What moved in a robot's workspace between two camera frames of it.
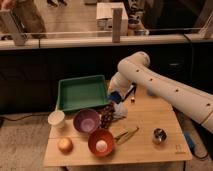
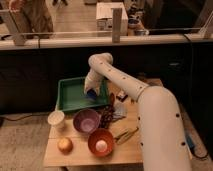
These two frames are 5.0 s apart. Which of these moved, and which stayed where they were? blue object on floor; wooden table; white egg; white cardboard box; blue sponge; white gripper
Moved: white gripper; blue sponge
Stayed: white cardboard box; blue object on floor; white egg; wooden table
